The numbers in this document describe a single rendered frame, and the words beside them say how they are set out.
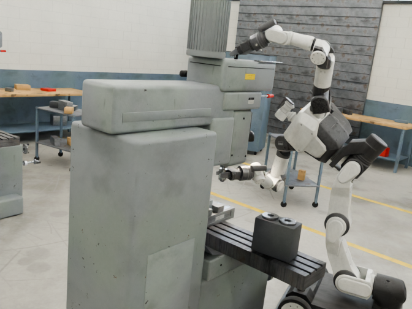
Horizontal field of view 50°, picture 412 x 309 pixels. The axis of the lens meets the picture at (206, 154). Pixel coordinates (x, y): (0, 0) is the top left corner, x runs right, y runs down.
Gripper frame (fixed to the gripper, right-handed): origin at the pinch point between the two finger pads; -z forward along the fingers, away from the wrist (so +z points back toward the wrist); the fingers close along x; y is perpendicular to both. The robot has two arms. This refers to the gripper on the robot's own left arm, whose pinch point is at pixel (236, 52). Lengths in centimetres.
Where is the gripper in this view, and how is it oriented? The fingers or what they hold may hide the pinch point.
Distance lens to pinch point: 249.5
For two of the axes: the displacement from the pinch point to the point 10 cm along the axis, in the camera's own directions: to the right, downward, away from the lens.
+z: 8.1, -3.2, -4.9
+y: -3.6, -9.3, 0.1
